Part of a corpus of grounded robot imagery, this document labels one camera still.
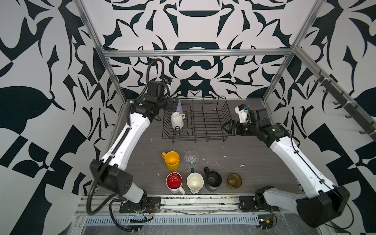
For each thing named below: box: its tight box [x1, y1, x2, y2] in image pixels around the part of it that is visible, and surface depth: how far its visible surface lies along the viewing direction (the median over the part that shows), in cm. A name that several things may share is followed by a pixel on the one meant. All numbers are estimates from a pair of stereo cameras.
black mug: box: [203, 166, 223, 192], surface depth 78 cm
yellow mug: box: [161, 150, 181, 171], surface depth 84 cm
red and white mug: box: [165, 171, 186, 195], surface depth 78 cm
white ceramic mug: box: [170, 111, 186, 130], surface depth 96 cm
